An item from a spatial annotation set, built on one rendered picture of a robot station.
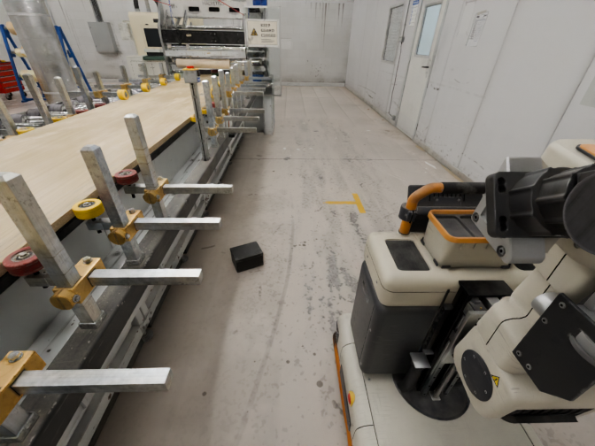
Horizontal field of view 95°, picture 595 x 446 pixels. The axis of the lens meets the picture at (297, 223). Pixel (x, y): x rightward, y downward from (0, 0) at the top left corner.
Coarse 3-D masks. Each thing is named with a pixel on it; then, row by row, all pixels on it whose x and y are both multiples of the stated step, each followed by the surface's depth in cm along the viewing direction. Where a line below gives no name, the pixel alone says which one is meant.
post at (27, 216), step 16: (0, 176) 50; (16, 176) 52; (0, 192) 51; (16, 192) 52; (16, 208) 53; (32, 208) 55; (16, 224) 55; (32, 224) 55; (48, 224) 59; (32, 240) 57; (48, 240) 59; (48, 256) 60; (64, 256) 63; (48, 272) 62; (64, 272) 63; (80, 304) 69; (96, 304) 73; (80, 320) 72
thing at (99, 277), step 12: (36, 276) 69; (48, 276) 69; (96, 276) 70; (108, 276) 70; (120, 276) 70; (132, 276) 70; (144, 276) 70; (156, 276) 70; (168, 276) 70; (180, 276) 70; (192, 276) 70
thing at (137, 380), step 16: (144, 368) 53; (160, 368) 53; (16, 384) 50; (32, 384) 50; (48, 384) 50; (64, 384) 51; (80, 384) 51; (96, 384) 51; (112, 384) 51; (128, 384) 51; (144, 384) 51; (160, 384) 51
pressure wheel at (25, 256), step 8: (24, 248) 69; (8, 256) 66; (16, 256) 67; (24, 256) 66; (32, 256) 67; (8, 264) 64; (16, 264) 64; (24, 264) 64; (32, 264) 65; (40, 264) 67; (16, 272) 64; (24, 272) 65; (32, 272) 66
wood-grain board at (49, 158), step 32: (128, 96) 251; (160, 96) 254; (64, 128) 161; (96, 128) 162; (160, 128) 164; (0, 160) 118; (32, 160) 119; (64, 160) 119; (128, 160) 121; (32, 192) 95; (64, 192) 95; (96, 192) 97; (0, 224) 78; (64, 224) 84; (0, 256) 67
